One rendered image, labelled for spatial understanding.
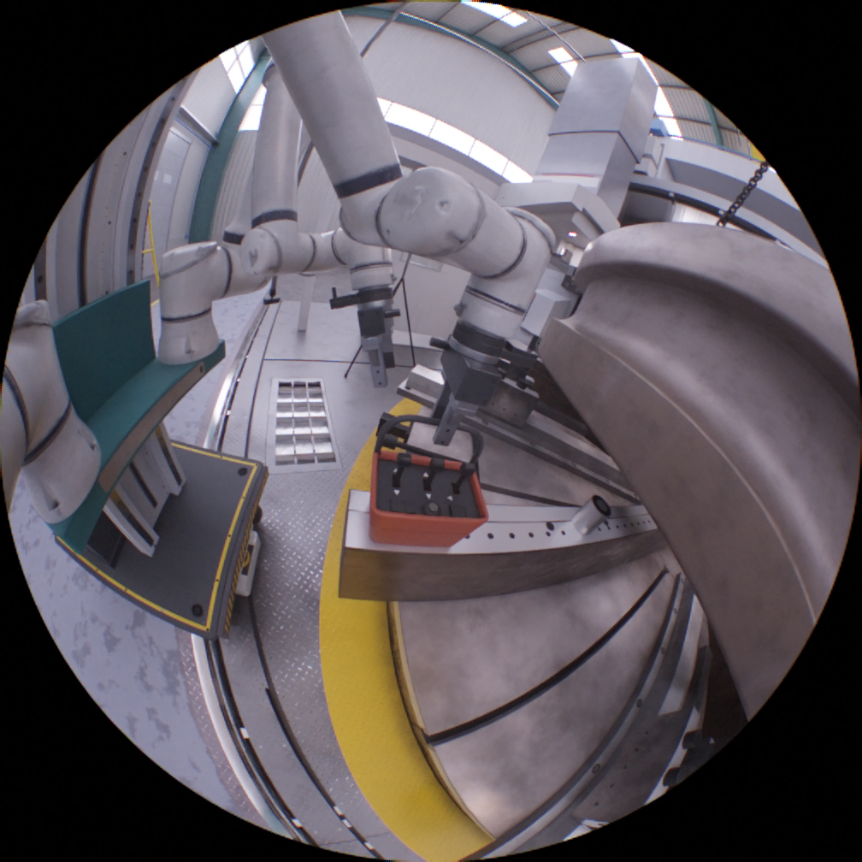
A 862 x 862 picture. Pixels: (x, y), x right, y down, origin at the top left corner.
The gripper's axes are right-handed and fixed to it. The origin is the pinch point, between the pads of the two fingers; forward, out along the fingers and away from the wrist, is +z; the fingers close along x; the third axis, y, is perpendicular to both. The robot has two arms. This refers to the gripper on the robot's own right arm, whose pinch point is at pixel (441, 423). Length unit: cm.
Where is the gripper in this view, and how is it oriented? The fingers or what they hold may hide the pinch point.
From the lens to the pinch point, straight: 43.1
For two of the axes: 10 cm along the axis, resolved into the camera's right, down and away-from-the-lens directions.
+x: 1.2, 6.2, -7.7
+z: -3.2, 7.6, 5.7
